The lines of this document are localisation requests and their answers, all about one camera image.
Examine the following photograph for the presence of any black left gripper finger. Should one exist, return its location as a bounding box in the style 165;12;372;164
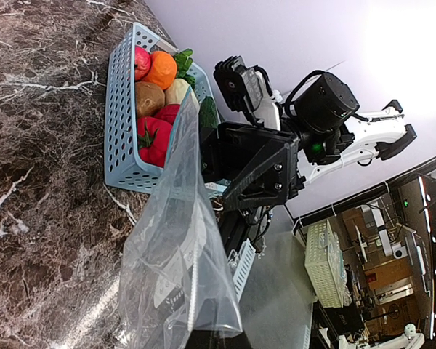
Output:
187;330;253;349

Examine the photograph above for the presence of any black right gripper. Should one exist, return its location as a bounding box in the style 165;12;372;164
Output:
199;122;299;211

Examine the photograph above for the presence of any clear zip top bag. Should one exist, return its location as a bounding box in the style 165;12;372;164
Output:
118;94;243;348

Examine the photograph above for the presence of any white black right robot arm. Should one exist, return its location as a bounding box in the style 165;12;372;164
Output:
200;67;416;211

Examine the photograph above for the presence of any green cucumber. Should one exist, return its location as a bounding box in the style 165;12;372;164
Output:
198;96;219;129

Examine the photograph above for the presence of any dark red round fruit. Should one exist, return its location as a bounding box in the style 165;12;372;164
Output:
154;104;181;125

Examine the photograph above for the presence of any red tomato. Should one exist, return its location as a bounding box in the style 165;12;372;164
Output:
137;116;172;168

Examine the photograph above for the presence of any white radish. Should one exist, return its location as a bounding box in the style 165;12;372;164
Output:
164;79;190;105

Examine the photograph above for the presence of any brown potato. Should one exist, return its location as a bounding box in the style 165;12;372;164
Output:
134;81;166;119

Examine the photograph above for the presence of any cream perforated basket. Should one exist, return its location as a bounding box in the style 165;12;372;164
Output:
304;220;352;308

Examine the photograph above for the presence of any light blue plastic basket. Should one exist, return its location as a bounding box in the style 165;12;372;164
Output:
104;22;226;199

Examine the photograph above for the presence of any green leafy vegetable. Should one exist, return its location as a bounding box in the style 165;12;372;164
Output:
173;49;195;89

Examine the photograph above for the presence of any orange fruit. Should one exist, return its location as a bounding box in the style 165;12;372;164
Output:
142;51;177;90

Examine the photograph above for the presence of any pink red apple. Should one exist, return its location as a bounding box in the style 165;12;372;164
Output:
134;46;152;81

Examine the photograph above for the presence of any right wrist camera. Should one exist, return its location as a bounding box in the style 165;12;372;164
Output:
213;56;283;130

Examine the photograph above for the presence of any white slotted cable duct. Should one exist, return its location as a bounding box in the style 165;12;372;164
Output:
227;239;256;301

